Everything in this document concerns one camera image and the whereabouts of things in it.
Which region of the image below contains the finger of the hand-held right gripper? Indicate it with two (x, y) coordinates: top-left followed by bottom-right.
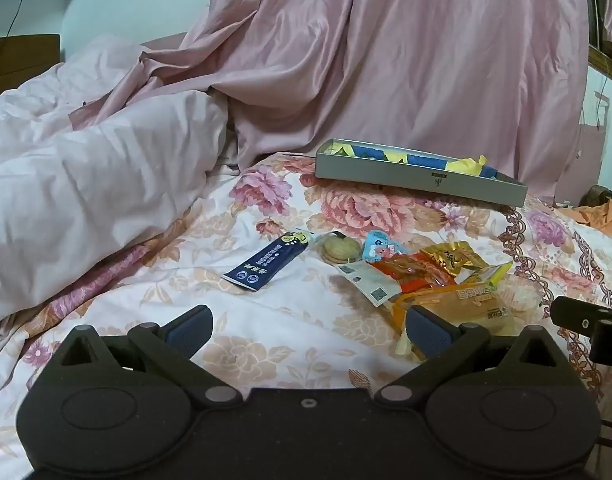
(551, 287), (612, 366)

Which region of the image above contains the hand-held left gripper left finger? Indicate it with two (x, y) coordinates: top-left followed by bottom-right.
(50, 305), (244, 408)

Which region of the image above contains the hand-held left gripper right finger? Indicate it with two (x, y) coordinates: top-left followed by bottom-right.
(375, 305), (567, 408)

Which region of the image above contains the translucent yellow bread packet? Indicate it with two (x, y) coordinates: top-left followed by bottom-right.
(390, 280), (544, 361)

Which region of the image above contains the gold snack packet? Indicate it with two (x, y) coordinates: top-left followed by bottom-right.
(420, 241), (489, 278)

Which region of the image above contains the small yellow snack packet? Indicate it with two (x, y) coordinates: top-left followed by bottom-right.
(458, 262), (513, 286)

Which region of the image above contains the dark blue snack packet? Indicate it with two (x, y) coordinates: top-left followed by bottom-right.
(222, 230), (311, 293)

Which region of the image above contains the light blue small packet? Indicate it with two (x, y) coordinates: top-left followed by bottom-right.
(361, 230), (409, 263)

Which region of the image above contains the clear round biscuit packet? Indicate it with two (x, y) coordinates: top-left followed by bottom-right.
(311, 231), (363, 264)

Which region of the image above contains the grey cardboard box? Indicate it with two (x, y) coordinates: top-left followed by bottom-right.
(315, 137), (529, 208)

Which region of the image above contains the orange cloth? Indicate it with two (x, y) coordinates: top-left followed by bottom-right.
(561, 200), (612, 253)

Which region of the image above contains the floral bedsheet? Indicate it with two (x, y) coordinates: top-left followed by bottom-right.
(0, 152), (612, 480)

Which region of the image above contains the pale paper bag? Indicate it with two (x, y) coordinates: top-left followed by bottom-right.
(578, 90), (612, 196)

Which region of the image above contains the painted yellow blue paper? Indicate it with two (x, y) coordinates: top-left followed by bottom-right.
(331, 141), (502, 180)

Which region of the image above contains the pale pink duvet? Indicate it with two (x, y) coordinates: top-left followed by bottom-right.
(0, 35), (237, 331)

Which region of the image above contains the pink satin curtain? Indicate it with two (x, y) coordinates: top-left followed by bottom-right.
(70, 0), (592, 196)

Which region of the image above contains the wooden headboard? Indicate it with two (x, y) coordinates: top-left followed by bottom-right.
(0, 34), (61, 108)

